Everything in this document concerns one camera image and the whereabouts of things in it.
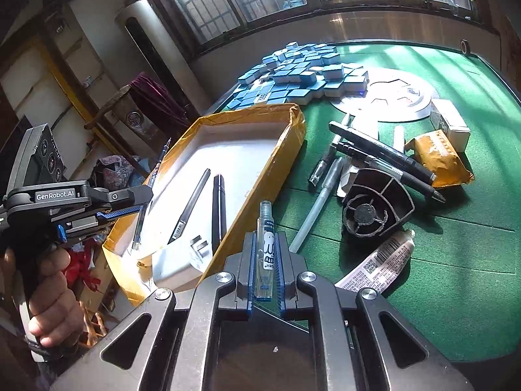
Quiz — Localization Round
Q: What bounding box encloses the black gel pen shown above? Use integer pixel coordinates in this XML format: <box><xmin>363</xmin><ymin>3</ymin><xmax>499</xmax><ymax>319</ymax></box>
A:
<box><xmin>336</xmin><ymin>142</ymin><xmax>445</xmax><ymax>203</ymax></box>

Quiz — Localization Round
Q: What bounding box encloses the clear gel pen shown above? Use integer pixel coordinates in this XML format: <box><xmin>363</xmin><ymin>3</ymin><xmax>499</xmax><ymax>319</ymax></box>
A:
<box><xmin>308</xmin><ymin>113</ymin><xmax>354</xmax><ymax>188</ymax></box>

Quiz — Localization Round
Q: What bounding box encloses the wooden cabinet with white panels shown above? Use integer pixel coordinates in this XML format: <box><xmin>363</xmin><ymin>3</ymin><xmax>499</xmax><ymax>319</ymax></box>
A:
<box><xmin>0</xmin><ymin>33</ymin><xmax>123</xmax><ymax>180</ymax></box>

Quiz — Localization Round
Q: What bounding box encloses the black fan-shaped plastic part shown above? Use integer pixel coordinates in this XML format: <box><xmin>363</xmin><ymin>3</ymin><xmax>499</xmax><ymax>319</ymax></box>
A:
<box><xmin>341</xmin><ymin>167</ymin><xmax>416</xmax><ymax>239</ymax></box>

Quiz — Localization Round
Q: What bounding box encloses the slim black pen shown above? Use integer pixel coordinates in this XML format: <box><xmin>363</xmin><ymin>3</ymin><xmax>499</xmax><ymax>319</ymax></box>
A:
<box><xmin>211</xmin><ymin>174</ymin><xmax>227</xmax><ymax>253</ymax></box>
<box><xmin>169</xmin><ymin>168</ymin><xmax>211</xmax><ymax>242</ymax></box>

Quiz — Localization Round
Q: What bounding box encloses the white ointment tube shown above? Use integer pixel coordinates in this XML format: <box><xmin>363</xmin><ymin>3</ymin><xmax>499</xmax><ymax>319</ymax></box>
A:
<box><xmin>334</xmin><ymin>229</ymin><xmax>416</xmax><ymax>294</ymax></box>

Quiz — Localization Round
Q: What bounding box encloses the pile of blue mahjong tiles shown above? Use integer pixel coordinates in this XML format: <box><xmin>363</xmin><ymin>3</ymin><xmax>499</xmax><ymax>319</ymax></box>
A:
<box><xmin>228</xmin><ymin>42</ymin><xmax>369</xmax><ymax>111</ymax></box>

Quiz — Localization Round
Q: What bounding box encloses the purple cloth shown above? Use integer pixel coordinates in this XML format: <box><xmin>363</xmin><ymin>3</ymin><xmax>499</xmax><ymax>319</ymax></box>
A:
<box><xmin>130</xmin><ymin>72</ymin><xmax>192</xmax><ymax>131</ymax></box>

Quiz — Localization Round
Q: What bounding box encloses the round silver table console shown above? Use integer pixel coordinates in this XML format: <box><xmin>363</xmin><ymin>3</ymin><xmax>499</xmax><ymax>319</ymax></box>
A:
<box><xmin>328</xmin><ymin>67</ymin><xmax>436</xmax><ymax>123</ymax></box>

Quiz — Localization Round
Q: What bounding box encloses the person's left hand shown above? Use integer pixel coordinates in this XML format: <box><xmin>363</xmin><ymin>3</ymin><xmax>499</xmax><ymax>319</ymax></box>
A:
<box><xmin>28</xmin><ymin>247</ymin><xmax>85</xmax><ymax>349</ymax></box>

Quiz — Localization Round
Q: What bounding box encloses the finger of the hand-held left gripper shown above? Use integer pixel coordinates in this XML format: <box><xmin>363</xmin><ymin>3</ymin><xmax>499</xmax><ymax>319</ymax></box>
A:
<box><xmin>65</xmin><ymin>207</ymin><xmax>150</xmax><ymax>249</ymax></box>
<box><xmin>92</xmin><ymin>185</ymin><xmax>154</xmax><ymax>212</ymax></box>

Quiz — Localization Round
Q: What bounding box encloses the white medicine box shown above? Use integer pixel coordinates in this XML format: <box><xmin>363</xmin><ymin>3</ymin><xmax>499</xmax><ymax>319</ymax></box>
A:
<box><xmin>429</xmin><ymin>99</ymin><xmax>472</xmax><ymax>152</ymax></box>

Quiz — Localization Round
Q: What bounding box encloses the thick black marker pen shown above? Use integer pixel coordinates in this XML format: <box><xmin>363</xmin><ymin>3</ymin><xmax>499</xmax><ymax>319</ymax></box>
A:
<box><xmin>328</xmin><ymin>121</ymin><xmax>437</xmax><ymax>184</ymax></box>

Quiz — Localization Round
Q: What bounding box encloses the white standing air conditioner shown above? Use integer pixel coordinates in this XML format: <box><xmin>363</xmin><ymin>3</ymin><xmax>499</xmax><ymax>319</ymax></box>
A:
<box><xmin>115</xmin><ymin>0</ymin><xmax>212</xmax><ymax>123</ymax></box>

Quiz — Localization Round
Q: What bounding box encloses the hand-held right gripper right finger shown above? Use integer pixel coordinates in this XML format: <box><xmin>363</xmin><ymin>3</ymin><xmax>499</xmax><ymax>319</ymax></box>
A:
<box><xmin>274</xmin><ymin>231</ymin><xmax>475</xmax><ymax>391</ymax></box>

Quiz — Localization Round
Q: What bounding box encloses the long white ointment box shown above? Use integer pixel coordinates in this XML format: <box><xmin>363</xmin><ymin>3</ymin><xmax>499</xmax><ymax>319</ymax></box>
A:
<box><xmin>336</xmin><ymin>115</ymin><xmax>380</xmax><ymax>198</ymax></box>

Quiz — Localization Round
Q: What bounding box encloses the wooden stool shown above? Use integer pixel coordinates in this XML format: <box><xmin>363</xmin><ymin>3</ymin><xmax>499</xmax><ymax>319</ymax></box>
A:
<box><xmin>85</xmin><ymin>85</ymin><xmax>163</xmax><ymax>151</ymax></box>

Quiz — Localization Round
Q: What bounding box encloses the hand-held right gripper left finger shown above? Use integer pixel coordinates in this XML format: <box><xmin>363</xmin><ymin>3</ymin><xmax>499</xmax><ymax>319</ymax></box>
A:
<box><xmin>51</xmin><ymin>231</ymin><xmax>258</xmax><ymax>391</ymax></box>

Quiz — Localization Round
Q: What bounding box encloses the gold foil packet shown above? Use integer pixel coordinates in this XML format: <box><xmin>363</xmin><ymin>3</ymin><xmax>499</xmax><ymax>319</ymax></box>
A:
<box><xmin>404</xmin><ymin>129</ymin><xmax>475</xmax><ymax>188</ymax></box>

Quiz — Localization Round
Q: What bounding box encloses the clear pencil lead case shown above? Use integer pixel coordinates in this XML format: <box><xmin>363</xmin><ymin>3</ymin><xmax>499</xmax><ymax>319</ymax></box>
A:
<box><xmin>254</xmin><ymin>201</ymin><xmax>277</xmax><ymax>302</ymax></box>

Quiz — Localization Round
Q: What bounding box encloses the translucent white pen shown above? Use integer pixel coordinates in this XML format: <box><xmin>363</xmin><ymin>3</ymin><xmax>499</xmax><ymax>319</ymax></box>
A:
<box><xmin>288</xmin><ymin>157</ymin><xmax>346</xmax><ymax>253</ymax></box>

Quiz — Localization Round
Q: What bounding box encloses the yellow taped cardboard box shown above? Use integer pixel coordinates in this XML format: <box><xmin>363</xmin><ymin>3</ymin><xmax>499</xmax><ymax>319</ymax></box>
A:
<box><xmin>102</xmin><ymin>104</ymin><xmax>306</xmax><ymax>306</ymax></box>

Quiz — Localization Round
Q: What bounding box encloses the floral cloth bag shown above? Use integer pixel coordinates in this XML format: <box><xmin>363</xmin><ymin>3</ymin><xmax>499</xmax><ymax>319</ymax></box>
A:
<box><xmin>90</xmin><ymin>155</ymin><xmax>147</xmax><ymax>192</ymax></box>

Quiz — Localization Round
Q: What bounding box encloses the barred window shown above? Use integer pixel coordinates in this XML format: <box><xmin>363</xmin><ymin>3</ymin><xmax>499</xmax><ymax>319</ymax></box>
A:
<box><xmin>138</xmin><ymin>0</ymin><xmax>477</xmax><ymax>55</ymax></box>

